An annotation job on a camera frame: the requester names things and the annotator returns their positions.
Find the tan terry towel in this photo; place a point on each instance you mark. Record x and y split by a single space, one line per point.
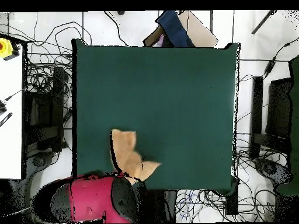
127 154

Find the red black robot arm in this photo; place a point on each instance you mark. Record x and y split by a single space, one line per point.
93 198

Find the dark green table cloth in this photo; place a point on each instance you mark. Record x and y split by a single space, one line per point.
163 93

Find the pink cloth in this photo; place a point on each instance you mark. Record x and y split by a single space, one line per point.
158 42

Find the black stand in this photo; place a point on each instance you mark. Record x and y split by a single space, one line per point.
58 93
257 105

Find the dark blue cloth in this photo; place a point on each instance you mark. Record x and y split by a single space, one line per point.
175 30

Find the brown cardboard box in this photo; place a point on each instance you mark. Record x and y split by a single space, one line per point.
201 32

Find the white table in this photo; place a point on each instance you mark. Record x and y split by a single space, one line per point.
10 140

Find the black ribbed strip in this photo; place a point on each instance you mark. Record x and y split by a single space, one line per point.
5 119

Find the small black device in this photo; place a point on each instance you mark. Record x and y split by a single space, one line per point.
2 108

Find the black rod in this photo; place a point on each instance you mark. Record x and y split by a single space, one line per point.
262 22

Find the yellow emergency stop button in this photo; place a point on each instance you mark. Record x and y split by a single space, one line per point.
4 47

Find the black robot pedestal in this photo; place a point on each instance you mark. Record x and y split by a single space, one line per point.
158 205

